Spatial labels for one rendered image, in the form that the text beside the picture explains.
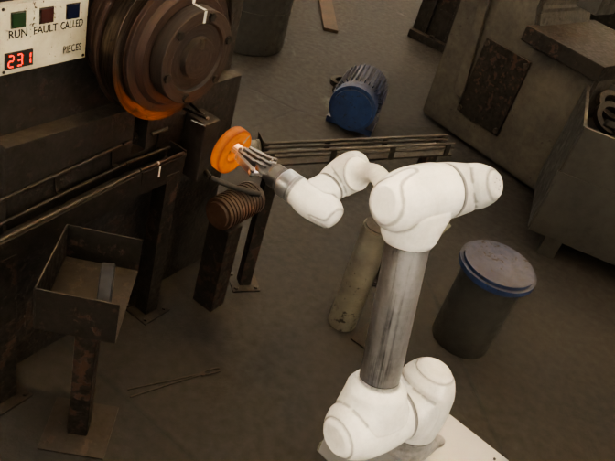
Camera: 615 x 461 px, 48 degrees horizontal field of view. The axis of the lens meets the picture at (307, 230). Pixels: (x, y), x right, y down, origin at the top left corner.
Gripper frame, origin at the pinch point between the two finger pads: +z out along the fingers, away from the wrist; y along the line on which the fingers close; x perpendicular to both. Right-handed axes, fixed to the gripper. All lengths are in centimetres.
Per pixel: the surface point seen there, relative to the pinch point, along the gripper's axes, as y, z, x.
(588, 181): 185, -84, -30
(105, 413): -48, -12, -83
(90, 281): -55, -4, -24
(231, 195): 17.1, 6.3, -31.2
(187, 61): -16.6, 10.6, 27.0
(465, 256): 79, -67, -38
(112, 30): -33, 23, 33
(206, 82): -5.7, 11.0, 17.6
